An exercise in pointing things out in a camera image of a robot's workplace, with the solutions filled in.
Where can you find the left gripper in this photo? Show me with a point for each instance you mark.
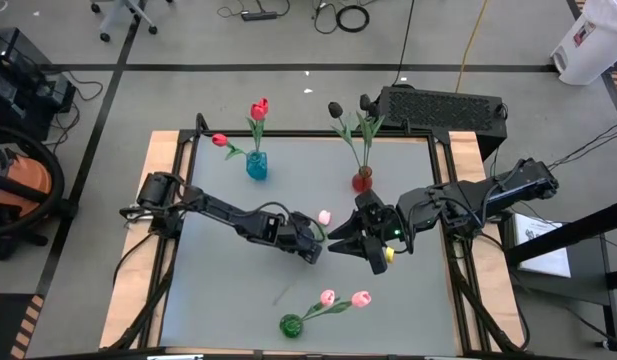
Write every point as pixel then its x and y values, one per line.
pixel 298 235

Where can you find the black yellow hazard strip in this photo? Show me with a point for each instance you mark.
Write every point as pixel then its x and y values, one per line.
pixel 27 325

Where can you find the red glass vase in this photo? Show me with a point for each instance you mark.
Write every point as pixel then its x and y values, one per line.
pixel 362 184

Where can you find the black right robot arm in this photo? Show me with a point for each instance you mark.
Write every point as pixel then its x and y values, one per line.
pixel 498 192

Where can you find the orange vacuum cleaner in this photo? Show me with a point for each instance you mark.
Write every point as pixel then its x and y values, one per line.
pixel 23 175

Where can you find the black perforated computer case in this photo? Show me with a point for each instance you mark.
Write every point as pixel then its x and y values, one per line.
pixel 438 110

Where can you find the black table frame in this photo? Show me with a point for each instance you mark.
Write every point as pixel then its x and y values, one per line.
pixel 308 133

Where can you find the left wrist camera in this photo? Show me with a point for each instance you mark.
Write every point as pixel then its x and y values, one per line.
pixel 271 231

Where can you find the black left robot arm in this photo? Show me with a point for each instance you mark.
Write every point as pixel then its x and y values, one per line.
pixel 218 210

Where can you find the blue glass vase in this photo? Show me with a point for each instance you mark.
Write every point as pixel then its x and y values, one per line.
pixel 257 167

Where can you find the black power strip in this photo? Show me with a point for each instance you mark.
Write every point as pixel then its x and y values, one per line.
pixel 258 15

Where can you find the black equipment cart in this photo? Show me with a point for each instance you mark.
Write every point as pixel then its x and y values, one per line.
pixel 18 85

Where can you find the pink artificial tulip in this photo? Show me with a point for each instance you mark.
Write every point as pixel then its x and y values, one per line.
pixel 328 297
pixel 324 217
pixel 361 299

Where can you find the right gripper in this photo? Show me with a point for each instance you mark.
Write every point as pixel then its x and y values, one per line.
pixel 388 227

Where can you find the white paper sheet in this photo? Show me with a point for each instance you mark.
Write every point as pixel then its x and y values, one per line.
pixel 543 250

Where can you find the green glass vase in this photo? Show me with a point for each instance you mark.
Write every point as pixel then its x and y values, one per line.
pixel 291 326

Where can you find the white box with label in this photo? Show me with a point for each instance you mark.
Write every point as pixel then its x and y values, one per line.
pixel 593 45

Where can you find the grey office chair base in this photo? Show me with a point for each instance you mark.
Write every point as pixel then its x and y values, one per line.
pixel 141 15

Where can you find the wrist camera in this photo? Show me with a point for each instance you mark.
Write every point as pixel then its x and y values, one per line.
pixel 271 231
pixel 370 204

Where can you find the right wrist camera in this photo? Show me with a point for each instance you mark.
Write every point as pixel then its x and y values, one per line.
pixel 370 204

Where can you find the black metal stand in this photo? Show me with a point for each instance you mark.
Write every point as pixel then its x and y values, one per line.
pixel 568 235

